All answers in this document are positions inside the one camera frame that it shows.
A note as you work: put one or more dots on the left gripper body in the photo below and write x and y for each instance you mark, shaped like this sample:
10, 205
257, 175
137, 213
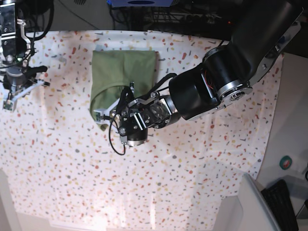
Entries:
132, 130

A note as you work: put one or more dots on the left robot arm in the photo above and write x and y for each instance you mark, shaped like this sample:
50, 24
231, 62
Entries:
226, 72

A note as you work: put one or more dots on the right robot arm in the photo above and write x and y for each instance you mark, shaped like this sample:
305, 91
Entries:
22, 23

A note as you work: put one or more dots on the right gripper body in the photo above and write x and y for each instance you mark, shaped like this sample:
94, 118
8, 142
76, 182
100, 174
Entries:
15, 80

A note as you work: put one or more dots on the black keyboard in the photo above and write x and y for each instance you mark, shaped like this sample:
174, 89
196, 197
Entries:
278, 199

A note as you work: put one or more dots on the green tape roll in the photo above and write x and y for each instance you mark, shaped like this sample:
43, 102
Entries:
285, 162

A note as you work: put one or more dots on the terrazzo pattern tablecloth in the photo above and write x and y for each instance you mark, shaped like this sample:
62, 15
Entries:
62, 167

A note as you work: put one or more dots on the blue box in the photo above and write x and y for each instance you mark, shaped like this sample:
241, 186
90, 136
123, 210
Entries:
140, 3

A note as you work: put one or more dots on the green t-shirt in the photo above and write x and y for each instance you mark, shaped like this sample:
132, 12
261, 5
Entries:
113, 70

